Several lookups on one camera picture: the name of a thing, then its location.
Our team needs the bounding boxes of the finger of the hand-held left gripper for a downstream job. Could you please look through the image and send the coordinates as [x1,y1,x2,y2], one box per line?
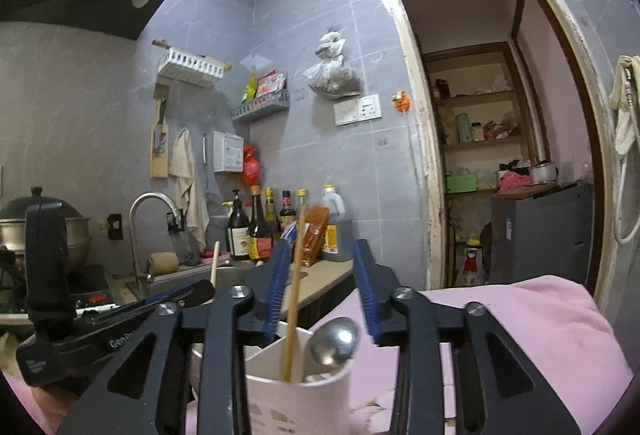
[99,279,217,332]

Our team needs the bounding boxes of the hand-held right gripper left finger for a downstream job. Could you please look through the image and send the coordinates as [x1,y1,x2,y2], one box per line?
[57,225,301,435]

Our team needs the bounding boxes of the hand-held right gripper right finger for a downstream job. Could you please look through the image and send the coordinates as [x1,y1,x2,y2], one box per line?
[352,239,583,435]

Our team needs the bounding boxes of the long wooden chopstick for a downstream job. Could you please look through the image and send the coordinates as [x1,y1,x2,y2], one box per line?
[281,204,307,383]

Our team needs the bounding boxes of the metal spoon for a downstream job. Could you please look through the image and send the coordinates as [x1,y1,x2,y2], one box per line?
[302,316,361,381]

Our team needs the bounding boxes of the white utensil holder cup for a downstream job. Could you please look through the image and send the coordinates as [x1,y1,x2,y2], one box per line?
[190,320,353,435]

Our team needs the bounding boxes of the steel cooking pot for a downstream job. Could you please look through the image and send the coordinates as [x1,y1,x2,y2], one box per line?
[0,187,92,268]

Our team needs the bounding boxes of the steel sink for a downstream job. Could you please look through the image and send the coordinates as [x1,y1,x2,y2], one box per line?
[127,259,268,298]

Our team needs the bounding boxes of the tan scrub roll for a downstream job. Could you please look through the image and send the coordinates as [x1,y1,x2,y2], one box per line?
[146,252,179,276]

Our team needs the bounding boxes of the black stove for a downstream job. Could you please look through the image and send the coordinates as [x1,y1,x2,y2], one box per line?
[0,262,113,318]

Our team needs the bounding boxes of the dark soy sauce bottle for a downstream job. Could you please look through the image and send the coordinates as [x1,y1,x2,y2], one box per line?
[248,185,274,263]

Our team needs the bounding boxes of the orange spice packet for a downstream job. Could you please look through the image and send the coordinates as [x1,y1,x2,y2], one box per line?
[299,205,331,266]

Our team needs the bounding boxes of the dark bottle with pump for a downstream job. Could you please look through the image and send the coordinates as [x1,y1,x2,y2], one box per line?
[226,189,251,261]

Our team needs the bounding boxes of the grey plastic container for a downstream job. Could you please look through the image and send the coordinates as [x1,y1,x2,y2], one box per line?
[206,215,229,254]

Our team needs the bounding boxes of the brown bottle yellow cap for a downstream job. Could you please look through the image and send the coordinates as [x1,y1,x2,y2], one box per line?
[264,187,281,243]

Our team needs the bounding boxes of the dark bottle red label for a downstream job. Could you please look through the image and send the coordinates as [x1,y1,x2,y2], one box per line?
[279,190,297,232]

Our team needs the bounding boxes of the cooking oil jug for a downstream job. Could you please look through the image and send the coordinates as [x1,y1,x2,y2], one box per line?
[320,185,354,263]

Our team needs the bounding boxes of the chrome faucet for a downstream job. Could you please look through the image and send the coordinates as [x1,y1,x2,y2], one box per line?
[127,191,181,288]

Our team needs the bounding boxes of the beige hanging towel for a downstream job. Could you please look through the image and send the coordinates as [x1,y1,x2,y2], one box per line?
[168,128,210,252]

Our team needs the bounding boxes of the red plastic bag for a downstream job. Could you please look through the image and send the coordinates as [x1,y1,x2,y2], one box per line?
[242,145,262,188]

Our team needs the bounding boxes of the green box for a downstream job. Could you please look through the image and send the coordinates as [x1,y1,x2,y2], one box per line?
[446,174,479,194]

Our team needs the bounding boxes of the hanging wooden board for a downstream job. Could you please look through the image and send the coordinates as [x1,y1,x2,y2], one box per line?
[150,84,171,179]

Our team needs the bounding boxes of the pink cloth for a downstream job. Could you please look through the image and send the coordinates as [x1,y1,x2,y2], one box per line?
[10,279,636,435]

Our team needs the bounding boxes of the wooden shelf unit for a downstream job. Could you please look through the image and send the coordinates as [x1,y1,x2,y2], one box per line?
[422,42,547,287]

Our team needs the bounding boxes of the grey cabinet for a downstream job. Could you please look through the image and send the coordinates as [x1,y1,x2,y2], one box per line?
[490,182,596,288]

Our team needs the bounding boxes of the red cloth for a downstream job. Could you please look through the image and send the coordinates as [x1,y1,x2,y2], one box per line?
[499,170,532,192]

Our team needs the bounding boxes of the red snack packet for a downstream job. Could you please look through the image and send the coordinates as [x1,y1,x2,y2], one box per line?
[256,70,287,98]

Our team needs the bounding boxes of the small steel pot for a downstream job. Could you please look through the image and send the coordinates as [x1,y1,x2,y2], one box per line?
[527,161,559,186]

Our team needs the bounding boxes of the hanging clear plastic bag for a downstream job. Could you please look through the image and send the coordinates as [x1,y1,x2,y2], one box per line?
[302,27,363,100]

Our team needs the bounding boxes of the cream rubber gloves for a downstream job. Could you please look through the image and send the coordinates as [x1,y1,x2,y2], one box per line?
[609,56,640,156]

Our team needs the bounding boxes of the white wall box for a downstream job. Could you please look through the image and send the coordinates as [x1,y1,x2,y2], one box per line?
[212,131,245,173]

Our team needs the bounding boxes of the grey wall rack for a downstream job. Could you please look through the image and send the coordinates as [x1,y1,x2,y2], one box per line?
[231,91,291,122]

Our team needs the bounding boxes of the white wall socket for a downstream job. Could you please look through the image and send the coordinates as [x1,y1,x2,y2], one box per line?
[334,95,382,126]

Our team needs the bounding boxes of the white wall rack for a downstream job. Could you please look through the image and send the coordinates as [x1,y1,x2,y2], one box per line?
[152,39,232,88]

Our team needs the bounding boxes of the white hose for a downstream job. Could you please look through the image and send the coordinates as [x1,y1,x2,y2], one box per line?
[614,154,640,246]

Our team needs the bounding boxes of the worn door frame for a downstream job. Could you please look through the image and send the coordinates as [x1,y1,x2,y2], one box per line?
[376,0,622,292]

